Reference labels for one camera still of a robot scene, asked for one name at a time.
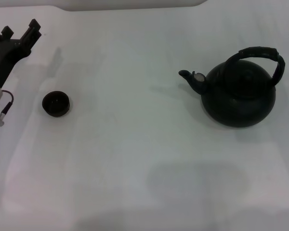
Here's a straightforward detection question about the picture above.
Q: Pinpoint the black round teapot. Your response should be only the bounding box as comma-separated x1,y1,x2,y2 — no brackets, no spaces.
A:
178,46,286,128

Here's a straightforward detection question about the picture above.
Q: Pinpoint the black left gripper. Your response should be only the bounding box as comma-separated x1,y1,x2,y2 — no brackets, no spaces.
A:
0,18,43,88

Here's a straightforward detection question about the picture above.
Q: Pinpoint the small black teacup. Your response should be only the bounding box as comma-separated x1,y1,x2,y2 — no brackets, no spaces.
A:
41,90,71,118

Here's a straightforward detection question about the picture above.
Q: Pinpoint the black cable with silver plug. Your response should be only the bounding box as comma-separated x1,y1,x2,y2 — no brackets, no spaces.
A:
0,90,15,127

